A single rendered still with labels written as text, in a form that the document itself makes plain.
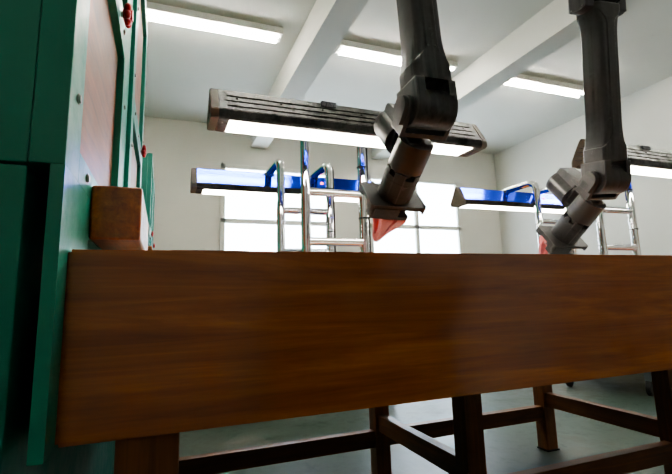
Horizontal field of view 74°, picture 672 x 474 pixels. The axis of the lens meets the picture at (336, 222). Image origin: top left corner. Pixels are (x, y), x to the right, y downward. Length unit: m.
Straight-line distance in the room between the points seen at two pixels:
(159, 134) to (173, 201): 0.88
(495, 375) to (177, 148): 5.68
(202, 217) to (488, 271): 5.39
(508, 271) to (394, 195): 0.20
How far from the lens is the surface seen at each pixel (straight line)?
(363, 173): 1.13
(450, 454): 1.50
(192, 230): 5.87
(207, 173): 1.43
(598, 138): 1.03
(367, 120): 0.97
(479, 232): 7.55
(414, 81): 0.66
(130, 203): 0.64
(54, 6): 0.56
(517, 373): 0.69
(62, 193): 0.48
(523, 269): 0.70
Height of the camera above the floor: 0.71
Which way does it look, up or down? 9 degrees up
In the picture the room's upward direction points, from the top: 2 degrees counter-clockwise
